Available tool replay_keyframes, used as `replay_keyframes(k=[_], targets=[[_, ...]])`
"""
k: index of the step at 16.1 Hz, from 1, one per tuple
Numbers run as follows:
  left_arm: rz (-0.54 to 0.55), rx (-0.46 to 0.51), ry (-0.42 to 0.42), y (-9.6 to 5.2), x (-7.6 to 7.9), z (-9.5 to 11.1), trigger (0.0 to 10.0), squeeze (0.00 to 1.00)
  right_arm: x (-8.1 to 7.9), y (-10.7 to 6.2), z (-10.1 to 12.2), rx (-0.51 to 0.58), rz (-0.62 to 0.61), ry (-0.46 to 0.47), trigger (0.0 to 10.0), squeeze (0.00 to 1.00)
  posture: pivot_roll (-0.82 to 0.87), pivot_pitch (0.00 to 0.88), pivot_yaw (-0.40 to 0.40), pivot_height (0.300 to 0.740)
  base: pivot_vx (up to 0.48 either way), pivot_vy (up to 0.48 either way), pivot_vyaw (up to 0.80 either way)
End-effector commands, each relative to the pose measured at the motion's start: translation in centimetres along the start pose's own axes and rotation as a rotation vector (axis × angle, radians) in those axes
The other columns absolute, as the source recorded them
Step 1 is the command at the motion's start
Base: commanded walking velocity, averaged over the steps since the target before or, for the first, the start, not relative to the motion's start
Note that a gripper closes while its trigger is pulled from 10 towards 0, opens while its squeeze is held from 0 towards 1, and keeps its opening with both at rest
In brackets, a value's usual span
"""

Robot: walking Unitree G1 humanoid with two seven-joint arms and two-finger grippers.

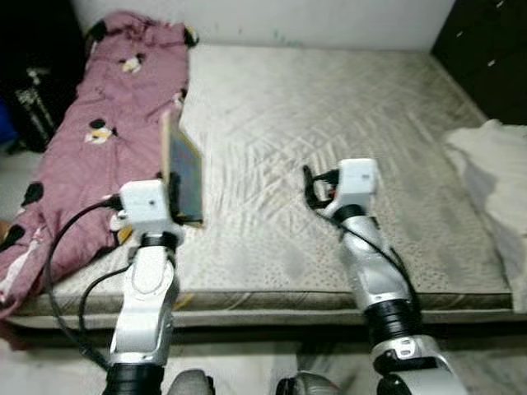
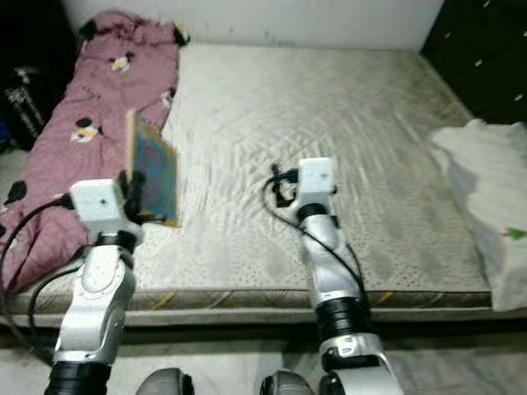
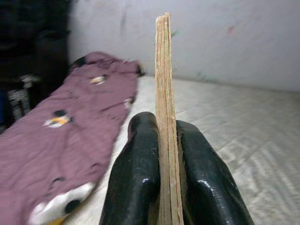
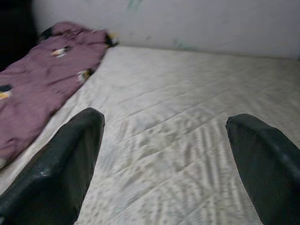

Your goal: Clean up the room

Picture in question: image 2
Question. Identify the silver robot leg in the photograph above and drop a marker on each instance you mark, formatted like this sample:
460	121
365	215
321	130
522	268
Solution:
290	385
166	383

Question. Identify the silver robot left leg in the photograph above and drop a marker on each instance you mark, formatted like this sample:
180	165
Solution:
166	383

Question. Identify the white quilted mattress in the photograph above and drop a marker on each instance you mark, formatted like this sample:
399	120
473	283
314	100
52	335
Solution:
313	107

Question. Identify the black bag white lettering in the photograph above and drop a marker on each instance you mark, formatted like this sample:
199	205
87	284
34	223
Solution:
29	103

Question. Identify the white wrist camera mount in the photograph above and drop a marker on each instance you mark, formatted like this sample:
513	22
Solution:
317	179
99	206

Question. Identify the silver robot right leg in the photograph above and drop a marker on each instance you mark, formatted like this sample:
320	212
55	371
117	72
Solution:
290	385

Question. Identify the white pillow green mark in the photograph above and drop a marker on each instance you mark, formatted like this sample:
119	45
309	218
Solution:
486	181

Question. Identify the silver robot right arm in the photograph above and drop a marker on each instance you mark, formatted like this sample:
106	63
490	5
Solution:
338	280

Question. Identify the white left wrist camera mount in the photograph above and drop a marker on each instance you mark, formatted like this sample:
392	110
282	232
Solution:
99	206

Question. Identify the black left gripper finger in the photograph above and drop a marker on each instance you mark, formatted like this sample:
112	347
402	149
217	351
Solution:
132	196

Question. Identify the purple cartoon print blanket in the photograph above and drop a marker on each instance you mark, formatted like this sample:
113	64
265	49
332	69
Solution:
99	90

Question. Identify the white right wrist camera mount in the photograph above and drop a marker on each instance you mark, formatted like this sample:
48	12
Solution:
317	179

